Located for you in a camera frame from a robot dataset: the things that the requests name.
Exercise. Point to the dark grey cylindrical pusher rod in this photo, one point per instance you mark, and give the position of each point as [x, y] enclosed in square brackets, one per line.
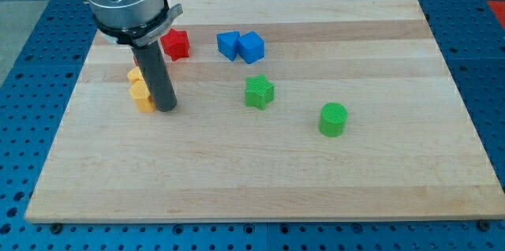
[154, 71]

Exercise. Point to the red star block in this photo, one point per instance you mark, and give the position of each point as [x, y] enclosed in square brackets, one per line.
[176, 44]

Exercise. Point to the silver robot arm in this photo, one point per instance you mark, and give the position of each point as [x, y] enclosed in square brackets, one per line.
[140, 24]

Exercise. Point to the green star block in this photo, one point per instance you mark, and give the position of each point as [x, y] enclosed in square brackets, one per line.
[259, 91]

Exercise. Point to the yellow block rear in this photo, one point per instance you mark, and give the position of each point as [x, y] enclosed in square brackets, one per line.
[134, 75]

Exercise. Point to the yellow block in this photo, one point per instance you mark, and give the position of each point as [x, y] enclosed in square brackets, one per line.
[141, 97]
[134, 75]

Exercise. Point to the yellow block front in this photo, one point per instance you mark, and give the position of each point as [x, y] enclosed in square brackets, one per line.
[141, 97]

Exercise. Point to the blue triangle block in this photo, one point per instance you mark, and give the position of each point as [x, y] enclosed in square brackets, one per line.
[228, 44]

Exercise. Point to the blue cube block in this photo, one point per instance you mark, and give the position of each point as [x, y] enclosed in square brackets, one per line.
[251, 47]

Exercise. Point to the green cylinder block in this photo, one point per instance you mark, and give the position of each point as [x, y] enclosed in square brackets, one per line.
[333, 117]

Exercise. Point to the wooden board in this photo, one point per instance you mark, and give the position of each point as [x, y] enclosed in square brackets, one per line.
[409, 150]

